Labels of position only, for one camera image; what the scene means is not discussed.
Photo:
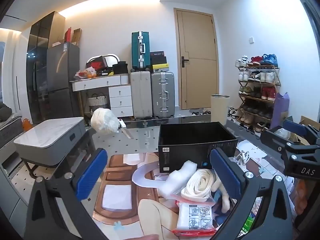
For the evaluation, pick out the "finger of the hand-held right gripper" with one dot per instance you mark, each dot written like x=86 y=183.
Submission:
x=297 y=128
x=272 y=138

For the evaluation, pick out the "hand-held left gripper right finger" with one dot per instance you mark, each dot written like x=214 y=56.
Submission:
x=226 y=177

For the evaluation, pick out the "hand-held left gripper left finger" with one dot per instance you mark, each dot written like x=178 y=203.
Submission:
x=91 y=172

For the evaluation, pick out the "zip bag of white packets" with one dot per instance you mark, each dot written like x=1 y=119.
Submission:
x=195 y=215

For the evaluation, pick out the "black cardboard box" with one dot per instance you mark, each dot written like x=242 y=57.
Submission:
x=175 y=152

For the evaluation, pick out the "clear plastic bag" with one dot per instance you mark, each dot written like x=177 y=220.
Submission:
x=282 y=133

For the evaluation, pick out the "brown cardboard box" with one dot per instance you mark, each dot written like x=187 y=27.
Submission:
x=310 y=123

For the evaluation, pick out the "white papers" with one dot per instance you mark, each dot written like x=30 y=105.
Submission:
x=252 y=148

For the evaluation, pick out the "purple bag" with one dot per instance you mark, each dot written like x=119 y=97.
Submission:
x=281 y=110

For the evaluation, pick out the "cream plush toy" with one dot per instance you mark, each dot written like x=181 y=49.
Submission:
x=225 y=202

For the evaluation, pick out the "printed table mat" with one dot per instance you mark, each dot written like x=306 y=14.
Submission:
x=120 y=170

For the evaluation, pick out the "rows of racked shoes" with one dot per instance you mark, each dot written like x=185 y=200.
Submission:
x=267 y=92

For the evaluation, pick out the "white foam wrap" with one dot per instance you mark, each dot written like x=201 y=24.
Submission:
x=178 y=177

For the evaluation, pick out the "white plastic bag bundle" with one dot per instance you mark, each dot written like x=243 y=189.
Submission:
x=103 y=120

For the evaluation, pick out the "grey marble top side table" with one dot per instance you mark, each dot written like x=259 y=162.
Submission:
x=50 y=135

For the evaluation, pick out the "cream tumbler cup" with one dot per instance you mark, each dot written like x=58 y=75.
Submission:
x=218 y=107

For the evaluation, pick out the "scattered loose shoes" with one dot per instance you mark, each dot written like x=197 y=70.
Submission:
x=200 y=112

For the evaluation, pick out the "wooden shoe rack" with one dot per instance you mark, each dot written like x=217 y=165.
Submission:
x=260 y=67

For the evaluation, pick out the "woven basket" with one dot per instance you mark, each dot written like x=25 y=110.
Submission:
x=98 y=101

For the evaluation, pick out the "orange bag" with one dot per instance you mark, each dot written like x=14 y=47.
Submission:
x=27 y=125

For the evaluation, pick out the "white drawer desk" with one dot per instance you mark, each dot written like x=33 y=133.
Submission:
x=120 y=92

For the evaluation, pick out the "white suitcase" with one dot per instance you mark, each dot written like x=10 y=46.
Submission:
x=141 y=95

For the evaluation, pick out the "grey sofa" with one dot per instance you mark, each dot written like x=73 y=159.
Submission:
x=8 y=127

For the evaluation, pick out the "grey refrigerator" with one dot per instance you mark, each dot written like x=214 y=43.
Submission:
x=62 y=80

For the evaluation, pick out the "bag of fruit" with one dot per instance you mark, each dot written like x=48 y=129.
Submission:
x=86 y=73

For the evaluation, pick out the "silver suitcase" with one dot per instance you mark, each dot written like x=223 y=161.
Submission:
x=162 y=95

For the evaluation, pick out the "black bag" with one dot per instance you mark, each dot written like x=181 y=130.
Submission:
x=121 y=68

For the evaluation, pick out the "red and black shoe box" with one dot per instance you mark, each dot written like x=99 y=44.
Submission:
x=96 y=63

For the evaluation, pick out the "wooden door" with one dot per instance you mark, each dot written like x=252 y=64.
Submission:
x=197 y=55

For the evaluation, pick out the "yellow and black box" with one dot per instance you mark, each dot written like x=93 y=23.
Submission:
x=161 y=68

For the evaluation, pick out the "teal suitcase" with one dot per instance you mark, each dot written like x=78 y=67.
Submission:
x=138 y=52

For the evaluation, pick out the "dark glass cabinet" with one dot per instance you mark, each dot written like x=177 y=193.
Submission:
x=37 y=55

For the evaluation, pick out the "black boxes stack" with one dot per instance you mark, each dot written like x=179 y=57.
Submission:
x=158 y=57

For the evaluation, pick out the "brown cardboard piece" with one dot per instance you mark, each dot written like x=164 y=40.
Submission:
x=77 y=37

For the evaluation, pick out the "red paper bag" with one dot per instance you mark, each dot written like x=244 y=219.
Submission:
x=67 y=35

